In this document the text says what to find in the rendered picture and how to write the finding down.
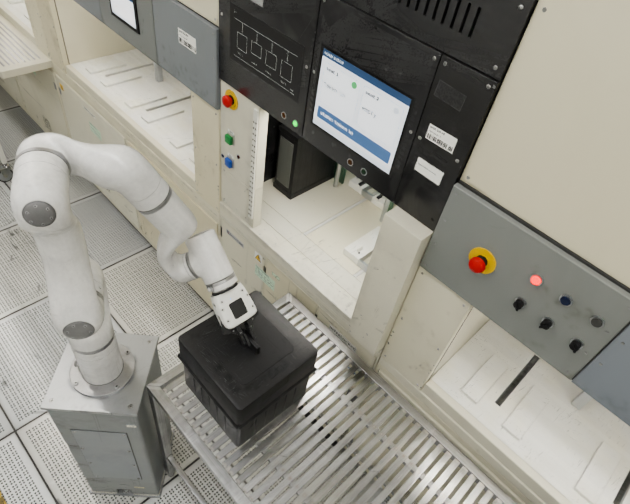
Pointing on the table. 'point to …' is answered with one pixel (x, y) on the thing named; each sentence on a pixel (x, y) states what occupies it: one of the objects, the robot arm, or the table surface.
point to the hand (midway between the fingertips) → (247, 337)
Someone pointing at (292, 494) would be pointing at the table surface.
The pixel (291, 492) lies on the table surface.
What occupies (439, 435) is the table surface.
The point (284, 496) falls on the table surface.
